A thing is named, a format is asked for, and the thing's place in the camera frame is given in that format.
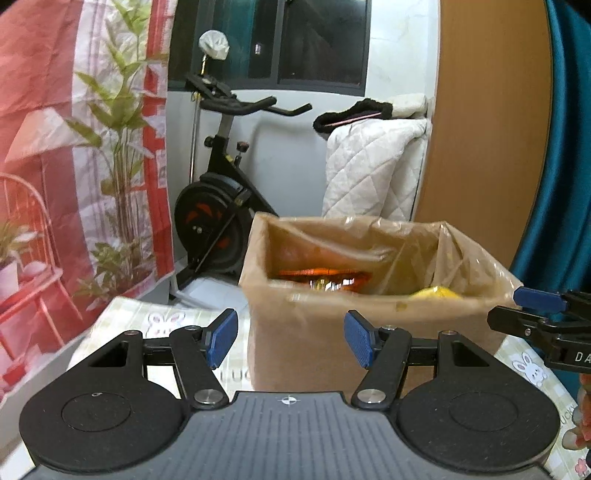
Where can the brown cardboard box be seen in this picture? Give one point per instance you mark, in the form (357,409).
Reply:
(314,341)

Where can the gold snack packet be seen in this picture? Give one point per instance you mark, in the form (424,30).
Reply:
(330,282)

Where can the green checked tablecloth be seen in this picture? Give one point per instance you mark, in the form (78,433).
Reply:
(138,318)

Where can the yellow snack packet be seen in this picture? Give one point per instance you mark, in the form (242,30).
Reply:
(436,293)

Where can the wooden panel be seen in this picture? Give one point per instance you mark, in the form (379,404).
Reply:
(485,138)

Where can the dark glass window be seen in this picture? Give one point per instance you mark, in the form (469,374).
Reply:
(286,41)

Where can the white quilted blanket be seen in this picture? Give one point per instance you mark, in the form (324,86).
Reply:
(369,175)

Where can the orange snack packet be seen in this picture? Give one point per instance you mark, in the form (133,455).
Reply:
(295,273)

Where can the red printed wall cloth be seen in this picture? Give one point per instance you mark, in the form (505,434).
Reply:
(69,161)

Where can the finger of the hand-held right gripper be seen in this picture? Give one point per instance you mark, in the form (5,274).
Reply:
(517,319)
(538,299)

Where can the clear plastic bag liner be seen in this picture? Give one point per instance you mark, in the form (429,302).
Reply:
(392,249)

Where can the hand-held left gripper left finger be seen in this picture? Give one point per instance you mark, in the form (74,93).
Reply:
(222,339)

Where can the black garment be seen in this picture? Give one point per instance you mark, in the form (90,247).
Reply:
(355,113)

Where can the cream folded cloth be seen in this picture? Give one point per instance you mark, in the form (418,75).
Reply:
(411,105)

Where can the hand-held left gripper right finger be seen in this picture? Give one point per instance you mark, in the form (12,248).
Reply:
(361,339)

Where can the teal curtain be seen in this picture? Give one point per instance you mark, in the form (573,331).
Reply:
(563,184)

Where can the white crumpled cloth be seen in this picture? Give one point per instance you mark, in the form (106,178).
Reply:
(214,44)

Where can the black exercise bike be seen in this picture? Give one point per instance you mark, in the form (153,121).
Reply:
(217,221)

